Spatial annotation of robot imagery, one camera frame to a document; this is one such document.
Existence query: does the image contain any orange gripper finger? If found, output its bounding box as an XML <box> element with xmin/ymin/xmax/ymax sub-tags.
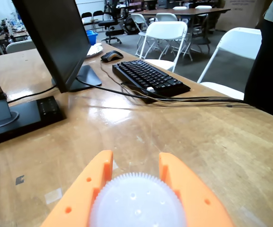
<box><xmin>40</xmin><ymin>149</ymin><xmax>114</xmax><ymax>227</ymax></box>
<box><xmin>159</xmin><ymin>152</ymin><xmax>236</xmax><ymax>227</ymax></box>

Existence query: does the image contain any small clear water bottle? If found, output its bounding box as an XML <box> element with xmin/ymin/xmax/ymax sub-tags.
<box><xmin>88</xmin><ymin>172</ymin><xmax>188</xmax><ymax>227</ymax></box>

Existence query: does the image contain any white paper plate stack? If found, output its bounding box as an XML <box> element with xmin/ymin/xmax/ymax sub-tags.
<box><xmin>86</xmin><ymin>43</ymin><xmax>104</xmax><ymax>59</ymax></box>

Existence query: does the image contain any desk lamp black base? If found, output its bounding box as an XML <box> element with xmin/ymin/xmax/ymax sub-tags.
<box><xmin>0</xmin><ymin>58</ymin><xmax>66</xmax><ymax>148</ymax></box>

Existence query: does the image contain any black keyboard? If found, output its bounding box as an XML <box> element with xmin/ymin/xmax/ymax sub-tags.
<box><xmin>112</xmin><ymin>59</ymin><xmax>191</xmax><ymax>98</ymax></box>

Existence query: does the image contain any black orange computer mouse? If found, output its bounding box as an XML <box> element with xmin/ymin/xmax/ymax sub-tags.
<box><xmin>100</xmin><ymin>50</ymin><xmax>124</xmax><ymax>63</ymax></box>

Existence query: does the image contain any person in black trousers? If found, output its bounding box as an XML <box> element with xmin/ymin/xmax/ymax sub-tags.
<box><xmin>244</xmin><ymin>0</ymin><xmax>273</xmax><ymax>122</ymax></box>

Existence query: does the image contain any blue plastic bin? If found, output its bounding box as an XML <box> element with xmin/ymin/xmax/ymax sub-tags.
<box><xmin>85</xmin><ymin>30</ymin><xmax>99</xmax><ymax>46</ymax></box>

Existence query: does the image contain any black computer monitor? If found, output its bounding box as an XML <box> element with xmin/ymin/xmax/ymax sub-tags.
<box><xmin>11</xmin><ymin>0</ymin><xmax>102</xmax><ymax>94</ymax></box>

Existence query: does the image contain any black round wheel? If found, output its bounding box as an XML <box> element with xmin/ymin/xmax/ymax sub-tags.
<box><xmin>124</xmin><ymin>15</ymin><xmax>142</xmax><ymax>35</ymax></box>

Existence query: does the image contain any black folding chair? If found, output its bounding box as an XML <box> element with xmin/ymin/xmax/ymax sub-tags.
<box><xmin>93</xmin><ymin>10</ymin><xmax>104</xmax><ymax>32</ymax></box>
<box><xmin>81</xmin><ymin>12</ymin><xmax>94</xmax><ymax>32</ymax></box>

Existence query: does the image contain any brown folding table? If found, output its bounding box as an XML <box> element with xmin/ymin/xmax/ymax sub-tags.
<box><xmin>138</xmin><ymin>8</ymin><xmax>231</xmax><ymax>48</ymax></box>

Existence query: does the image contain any large cardboard box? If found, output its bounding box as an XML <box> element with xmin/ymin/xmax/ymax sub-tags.
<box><xmin>215</xmin><ymin>0</ymin><xmax>266</xmax><ymax>32</ymax></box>

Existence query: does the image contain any black monitor cable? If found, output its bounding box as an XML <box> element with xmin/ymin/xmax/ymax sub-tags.
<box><xmin>0</xmin><ymin>85</ymin><xmax>58</xmax><ymax>112</ymax></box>
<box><xmin>76</xmin><ymin>77</ymin><xmax>256</xmax><ymax>108</ymax></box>

